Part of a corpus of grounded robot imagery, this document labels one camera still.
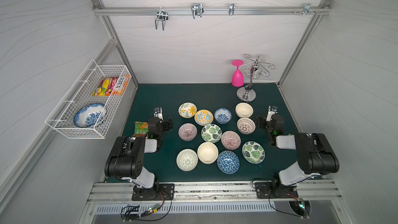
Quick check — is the small blue floral bowl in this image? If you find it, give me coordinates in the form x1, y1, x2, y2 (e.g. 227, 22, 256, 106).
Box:
214, 107, 232, 124

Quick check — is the white wire basket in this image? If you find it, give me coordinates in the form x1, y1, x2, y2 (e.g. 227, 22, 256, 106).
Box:
45, 60, 131, 139

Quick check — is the double metal hook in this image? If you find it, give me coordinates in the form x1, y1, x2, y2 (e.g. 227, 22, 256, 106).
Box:
154, 10, 169, 31

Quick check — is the purple striped bowl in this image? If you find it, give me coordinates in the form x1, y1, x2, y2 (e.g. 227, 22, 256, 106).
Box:
178, 123, 198, 142

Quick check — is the green lattice bowl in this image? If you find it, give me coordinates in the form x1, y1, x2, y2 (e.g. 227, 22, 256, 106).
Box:
176, 149, 199, 172

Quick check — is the pink plastic goblet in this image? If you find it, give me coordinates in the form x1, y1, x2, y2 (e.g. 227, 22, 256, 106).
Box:
232, 60, 244, 87

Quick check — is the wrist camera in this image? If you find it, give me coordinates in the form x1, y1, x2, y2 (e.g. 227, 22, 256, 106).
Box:
153, 107, 163, 120
266, 106, 278, 122

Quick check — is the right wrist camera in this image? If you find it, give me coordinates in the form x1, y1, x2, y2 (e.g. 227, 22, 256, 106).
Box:
266, 106, 278, 122

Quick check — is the small metal hook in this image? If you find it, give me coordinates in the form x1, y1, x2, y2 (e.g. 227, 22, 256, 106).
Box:
229, 3, 235, 16

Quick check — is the green leaf bowl centre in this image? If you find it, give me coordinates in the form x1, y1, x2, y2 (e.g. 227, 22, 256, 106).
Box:
201, 124, 222, 143

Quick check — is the yellow flower bowl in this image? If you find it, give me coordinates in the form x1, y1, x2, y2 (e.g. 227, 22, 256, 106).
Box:
178, 102, 197, 118

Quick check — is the cream bowl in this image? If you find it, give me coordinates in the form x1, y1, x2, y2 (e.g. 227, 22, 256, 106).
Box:
197, 142, 219, 164
235, 102, 254, 118

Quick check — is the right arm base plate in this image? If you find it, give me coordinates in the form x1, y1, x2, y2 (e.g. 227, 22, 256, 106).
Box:
253, 181, 299, 199

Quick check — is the blue triangle bowl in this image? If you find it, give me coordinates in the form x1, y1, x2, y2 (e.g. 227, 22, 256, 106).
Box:
217, 150, 240, 174

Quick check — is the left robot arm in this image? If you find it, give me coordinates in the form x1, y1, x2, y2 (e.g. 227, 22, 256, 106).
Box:
104, 117, 173, 189

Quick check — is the right base cable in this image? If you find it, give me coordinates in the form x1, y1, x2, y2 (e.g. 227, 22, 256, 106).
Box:
251, 178, 312, 218

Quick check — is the left base cable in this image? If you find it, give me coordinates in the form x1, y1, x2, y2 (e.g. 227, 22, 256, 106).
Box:
120, 189, 173, 222

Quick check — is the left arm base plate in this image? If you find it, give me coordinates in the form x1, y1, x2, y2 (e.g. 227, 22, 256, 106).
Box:
132, 183, 175, 201

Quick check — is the green leaf bowl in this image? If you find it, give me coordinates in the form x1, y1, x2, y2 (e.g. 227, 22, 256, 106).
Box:
201, 124, 222, 143
242, 141, 266, 164

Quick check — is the green snack bag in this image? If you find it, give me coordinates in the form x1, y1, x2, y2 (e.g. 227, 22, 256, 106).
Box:
133, 121, 149, 137

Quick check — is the chrome glass holder stand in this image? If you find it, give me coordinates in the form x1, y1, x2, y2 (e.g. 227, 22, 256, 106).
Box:
237, 54, 276, 102

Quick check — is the metal hook centre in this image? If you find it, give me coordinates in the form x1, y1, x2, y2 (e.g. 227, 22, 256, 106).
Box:
191, 3, 204, 19

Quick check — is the blue white porcelain bowl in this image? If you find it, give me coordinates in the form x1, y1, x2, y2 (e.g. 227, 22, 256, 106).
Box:
73, 103, 107, 128

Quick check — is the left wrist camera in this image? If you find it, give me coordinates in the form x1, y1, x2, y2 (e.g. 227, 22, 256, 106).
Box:
153, 107, 163, 120

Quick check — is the colourful snack packet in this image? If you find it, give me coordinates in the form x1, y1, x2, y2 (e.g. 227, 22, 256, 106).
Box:
91, 74, 130, 96

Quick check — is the metal hook right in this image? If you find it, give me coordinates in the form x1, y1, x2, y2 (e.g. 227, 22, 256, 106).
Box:
292, 4, 320, 16

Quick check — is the pink striped bowl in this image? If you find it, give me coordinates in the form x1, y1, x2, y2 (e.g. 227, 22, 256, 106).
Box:
221, 131, 241, 150

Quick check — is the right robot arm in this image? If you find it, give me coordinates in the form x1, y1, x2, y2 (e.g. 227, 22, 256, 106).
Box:
256, 114, 340, 189

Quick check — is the base cable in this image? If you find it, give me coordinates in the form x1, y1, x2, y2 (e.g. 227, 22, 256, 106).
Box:
120, 189, 173, 222
251, 178, 312, 218

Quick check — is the brown lattice bowl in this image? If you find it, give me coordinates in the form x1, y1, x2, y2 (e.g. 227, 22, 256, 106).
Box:
237, 118, 256, 135

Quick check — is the orange blue flower bowl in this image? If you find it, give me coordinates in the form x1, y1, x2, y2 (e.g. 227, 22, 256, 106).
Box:
194, 110, 214, 126

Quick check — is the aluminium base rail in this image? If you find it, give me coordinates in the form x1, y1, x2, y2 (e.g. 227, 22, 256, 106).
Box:
87, 179, 343, 204

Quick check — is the aluminium cross rail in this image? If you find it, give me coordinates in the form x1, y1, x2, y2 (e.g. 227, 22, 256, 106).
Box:
93, 0, 332, 17

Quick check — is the green leaf bowl right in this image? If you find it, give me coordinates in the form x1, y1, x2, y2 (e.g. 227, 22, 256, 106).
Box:
242, 141, 266, 164

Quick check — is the cream bowl front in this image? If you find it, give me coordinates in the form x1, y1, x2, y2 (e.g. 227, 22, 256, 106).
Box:
197, 142, 219, 164

